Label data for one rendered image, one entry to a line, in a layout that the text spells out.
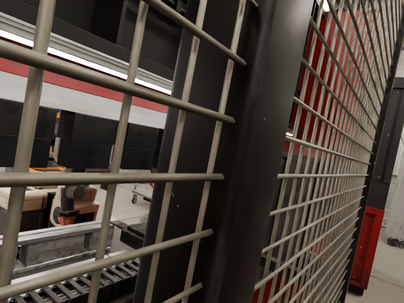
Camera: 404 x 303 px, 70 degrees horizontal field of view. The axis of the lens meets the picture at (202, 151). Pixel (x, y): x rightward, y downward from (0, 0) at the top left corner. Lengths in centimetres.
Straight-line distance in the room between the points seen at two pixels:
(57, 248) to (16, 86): 49
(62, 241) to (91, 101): 44
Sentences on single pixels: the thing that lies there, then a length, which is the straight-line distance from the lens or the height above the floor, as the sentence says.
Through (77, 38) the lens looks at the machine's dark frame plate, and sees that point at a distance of 71.
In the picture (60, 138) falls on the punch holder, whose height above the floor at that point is 125.
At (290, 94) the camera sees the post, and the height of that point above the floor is 137.
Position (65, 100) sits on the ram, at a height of 137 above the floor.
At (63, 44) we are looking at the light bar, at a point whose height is 147.
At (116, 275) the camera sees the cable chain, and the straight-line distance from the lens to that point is 65.
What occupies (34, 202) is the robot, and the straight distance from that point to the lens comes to 208.
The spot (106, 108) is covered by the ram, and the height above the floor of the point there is 137.
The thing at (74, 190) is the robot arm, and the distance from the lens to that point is 138.
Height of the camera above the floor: 134
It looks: 3 degrees down
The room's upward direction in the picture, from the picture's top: 11 degrees clockwise
